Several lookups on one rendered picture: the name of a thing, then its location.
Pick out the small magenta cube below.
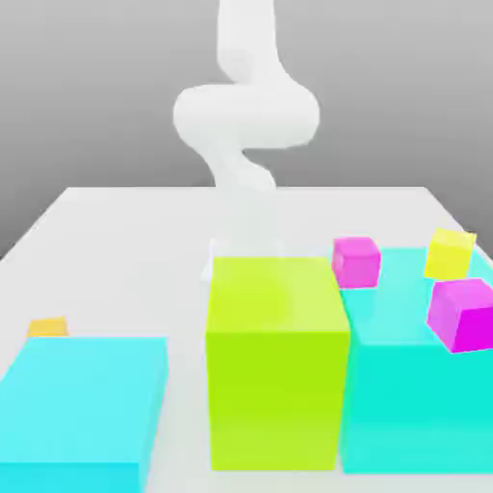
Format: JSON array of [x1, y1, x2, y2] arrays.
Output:
[[426, 277, 493, 354]]

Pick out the large cyan box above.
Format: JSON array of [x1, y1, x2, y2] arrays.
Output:
[[0, 335, 169, 493]]

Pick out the small yellow cube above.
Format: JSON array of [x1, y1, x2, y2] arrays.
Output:
[[424, 227, 479, 281]]

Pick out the large turquoise box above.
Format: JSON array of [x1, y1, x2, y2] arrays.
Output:
[[337, 246, 493, 475]]

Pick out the small orange cube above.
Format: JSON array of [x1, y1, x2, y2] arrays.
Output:
[[25, 316, 69, 339]]

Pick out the small pink cube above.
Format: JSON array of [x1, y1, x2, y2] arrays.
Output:
[[331, 236, 382, 290]]

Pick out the large lime green box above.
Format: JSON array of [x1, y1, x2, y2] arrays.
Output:
[[204, 256, 351, 472]]

